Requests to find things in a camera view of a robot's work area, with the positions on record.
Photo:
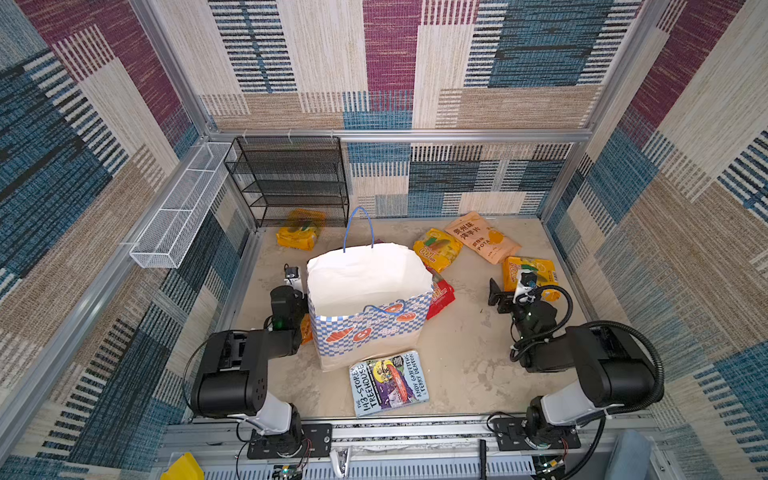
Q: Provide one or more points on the yellow object at bottom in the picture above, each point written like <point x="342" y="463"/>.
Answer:
<point x="184" y="468"/>

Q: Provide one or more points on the yellow fruit jelly bag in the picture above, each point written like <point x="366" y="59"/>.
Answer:
<point x="437" y="249"/>

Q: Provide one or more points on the colourful treehouse book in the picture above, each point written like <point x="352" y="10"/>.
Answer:
<point x="388" y="383"/>

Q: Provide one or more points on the yellow snack pack under rack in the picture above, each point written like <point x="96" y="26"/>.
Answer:
<point x="301" y="229"/>

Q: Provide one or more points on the orange potato chip bag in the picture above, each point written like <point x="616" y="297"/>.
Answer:
<point x="480" y="236"/>

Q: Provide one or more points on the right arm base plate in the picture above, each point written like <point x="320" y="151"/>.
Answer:
<point x="516" y="433"/>

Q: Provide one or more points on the yellow snack bag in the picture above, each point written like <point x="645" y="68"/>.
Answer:
<point x="512" y="265"/>

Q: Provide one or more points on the white wire wall basket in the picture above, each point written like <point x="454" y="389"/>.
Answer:
<point x="165" y="242"/>

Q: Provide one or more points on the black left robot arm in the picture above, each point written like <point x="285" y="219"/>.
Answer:
<point x="232" y="377"/>

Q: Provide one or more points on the red fruit jelly bag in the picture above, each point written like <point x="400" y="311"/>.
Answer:
<point x="443" y="295"/>

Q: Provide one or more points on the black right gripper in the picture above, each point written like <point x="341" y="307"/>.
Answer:
<point x="504" y="298"/>

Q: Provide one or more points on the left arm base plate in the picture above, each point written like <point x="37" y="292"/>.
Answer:
<point x="313" y="440"/>

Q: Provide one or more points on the orange corn chip bag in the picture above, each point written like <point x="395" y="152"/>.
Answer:
<point x="306" y="329"/>

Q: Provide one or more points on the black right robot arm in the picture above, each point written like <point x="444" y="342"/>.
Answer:
<point x="618" y="370"/>

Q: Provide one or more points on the aluminium front rail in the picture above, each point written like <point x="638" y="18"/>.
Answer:
<point x="426" y="447"/>

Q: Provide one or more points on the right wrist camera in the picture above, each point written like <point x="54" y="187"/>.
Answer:
<point x="527" y="282"/>

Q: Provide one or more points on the black mesh shelf rack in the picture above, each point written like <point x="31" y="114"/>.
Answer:
<point x="282" y="179"/>

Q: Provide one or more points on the blue checkered paper bag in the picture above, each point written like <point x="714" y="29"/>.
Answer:
<point x="366" y="301"/>

